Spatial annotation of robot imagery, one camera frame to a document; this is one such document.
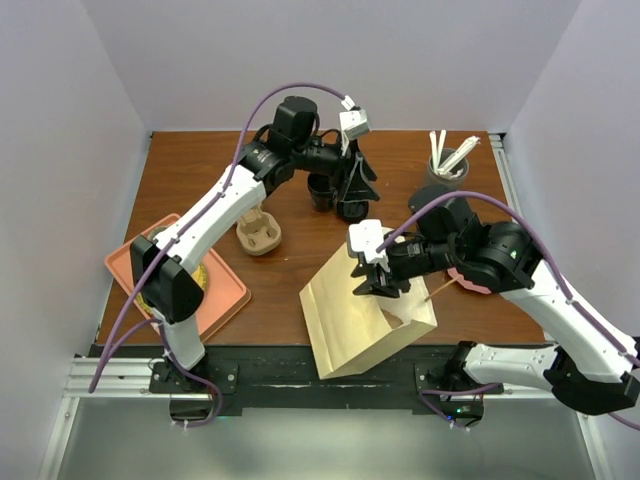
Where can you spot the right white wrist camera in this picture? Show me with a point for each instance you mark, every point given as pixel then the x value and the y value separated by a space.
pixel 364 238

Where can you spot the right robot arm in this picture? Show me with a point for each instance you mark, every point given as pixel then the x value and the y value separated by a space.
pixel 590 366

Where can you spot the pink dotted plate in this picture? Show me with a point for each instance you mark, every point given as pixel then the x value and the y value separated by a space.
pixel 465 283

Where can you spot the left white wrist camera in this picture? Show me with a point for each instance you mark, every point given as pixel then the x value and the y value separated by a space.
pixel 353 123

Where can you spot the aluminium frame rail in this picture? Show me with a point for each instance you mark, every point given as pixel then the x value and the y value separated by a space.
pixel 121 378

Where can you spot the brown paper bag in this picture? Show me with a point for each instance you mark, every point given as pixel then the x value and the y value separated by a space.
pixel 350 334

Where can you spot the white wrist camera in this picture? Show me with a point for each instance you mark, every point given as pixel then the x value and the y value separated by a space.
pixel 353 123
pixel 364 238

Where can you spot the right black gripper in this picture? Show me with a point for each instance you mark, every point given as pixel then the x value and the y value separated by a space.
pixel 379 281

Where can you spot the small grey ceramic bowl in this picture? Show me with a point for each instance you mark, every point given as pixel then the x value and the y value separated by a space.
pixel 155 232

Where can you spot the grey straw holder cup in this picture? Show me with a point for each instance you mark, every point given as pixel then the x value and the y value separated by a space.
pixel 435 183

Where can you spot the yellow woven round mat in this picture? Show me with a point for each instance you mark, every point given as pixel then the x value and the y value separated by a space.
pixel 200 275

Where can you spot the stack of black cups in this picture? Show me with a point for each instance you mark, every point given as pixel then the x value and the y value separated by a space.
pixel 322 192

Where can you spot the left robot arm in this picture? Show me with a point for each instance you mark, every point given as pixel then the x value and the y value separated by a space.
pixel 338 175

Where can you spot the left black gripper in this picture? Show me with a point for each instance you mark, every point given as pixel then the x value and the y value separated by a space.
pixel 356 175

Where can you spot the pink plastic tray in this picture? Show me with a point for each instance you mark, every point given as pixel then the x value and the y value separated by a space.
pixel 224 296

